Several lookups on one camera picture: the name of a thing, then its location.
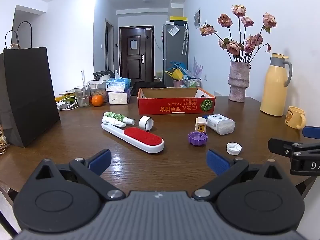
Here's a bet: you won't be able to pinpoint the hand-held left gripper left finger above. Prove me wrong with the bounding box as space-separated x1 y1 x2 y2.
30 149 126 201

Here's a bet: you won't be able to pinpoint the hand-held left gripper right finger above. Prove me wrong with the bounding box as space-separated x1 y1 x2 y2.
191 149 288 202

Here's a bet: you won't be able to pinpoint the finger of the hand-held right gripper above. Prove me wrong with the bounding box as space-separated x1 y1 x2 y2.
302 126 320 138
268 137 320 158

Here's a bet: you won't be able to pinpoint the purple ridged cap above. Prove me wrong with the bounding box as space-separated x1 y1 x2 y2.
188 131 208 146

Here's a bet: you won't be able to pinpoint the white plastic bottle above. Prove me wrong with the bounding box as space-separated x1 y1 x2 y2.
203 114 236 136

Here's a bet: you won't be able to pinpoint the small white tube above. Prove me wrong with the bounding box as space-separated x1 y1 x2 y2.
103 118 126 128

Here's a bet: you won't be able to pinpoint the small yellow white box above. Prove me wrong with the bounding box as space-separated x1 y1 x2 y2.
195 117 207 133

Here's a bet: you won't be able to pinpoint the green white spray bottle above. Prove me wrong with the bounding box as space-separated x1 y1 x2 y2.
103 112 136 125

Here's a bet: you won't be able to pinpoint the white red lint brush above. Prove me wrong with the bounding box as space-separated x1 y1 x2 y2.
101 122 165 153

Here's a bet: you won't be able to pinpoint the red cardboard box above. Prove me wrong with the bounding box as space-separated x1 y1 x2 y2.
137 87 216 115

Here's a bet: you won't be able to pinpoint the white ribbed bottle cap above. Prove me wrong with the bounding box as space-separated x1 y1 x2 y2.
226 142 242 155

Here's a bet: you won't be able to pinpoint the yellow mug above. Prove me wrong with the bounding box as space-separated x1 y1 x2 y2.
284 106 307 130

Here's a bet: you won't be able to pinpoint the yellow thermos jug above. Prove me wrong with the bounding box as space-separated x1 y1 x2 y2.
260 53 293 117

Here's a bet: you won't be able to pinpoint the white cylindrical cap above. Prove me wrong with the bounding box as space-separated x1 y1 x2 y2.
139 116 154 131

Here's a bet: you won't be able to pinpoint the orange fruit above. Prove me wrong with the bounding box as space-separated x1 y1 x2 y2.
91 95 104 107

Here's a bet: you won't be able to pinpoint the clear glass cup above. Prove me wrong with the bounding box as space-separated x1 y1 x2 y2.
74 85 90 107

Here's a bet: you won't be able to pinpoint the purple tissue pack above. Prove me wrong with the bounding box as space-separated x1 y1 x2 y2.
108 88 131 105

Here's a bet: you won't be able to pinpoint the clear plastic food container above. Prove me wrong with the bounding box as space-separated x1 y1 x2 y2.
89 79 109 103

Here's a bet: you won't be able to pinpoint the pink ceramic vase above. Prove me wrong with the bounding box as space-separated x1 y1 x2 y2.
228 61 251 103

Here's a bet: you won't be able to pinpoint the blue tissue pack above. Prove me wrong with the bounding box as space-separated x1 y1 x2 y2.
105 69 131 92

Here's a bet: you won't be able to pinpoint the metal trolley rack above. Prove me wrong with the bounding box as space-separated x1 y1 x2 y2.
184 76 202 88

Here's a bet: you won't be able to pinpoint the black device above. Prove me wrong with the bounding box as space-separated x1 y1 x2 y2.
93 70 113 80

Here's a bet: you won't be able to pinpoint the black folding chair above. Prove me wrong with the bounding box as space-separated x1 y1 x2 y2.
131 81 165 96

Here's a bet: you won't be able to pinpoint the purple feather decoration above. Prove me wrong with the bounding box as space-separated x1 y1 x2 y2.
191 56 203 79

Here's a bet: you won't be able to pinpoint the yellow plastic dustpan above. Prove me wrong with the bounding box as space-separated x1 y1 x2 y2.
165 69 184 81

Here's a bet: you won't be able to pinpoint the black paper bag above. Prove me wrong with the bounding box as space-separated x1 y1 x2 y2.
0 21 61 148

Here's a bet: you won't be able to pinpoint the dark brown door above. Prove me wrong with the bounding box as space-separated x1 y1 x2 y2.
119 26 155 82

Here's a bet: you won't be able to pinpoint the blue plastic item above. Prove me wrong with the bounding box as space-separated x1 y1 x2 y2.
170 61 188 77

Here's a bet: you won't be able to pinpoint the dried pink roses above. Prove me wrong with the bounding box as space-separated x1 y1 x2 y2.
199 4 277 64

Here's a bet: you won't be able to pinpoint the grey refrigerator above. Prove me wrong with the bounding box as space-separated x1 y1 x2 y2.
162 23 189 81

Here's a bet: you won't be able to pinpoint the folded white umbrella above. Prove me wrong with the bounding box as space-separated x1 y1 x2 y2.
181 23 189 55

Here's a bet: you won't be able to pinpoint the white charger with cable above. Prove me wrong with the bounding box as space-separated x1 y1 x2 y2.
57 96 79 110

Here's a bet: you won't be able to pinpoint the wall electrical panel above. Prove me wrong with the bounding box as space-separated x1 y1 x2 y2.
194 7 202 29

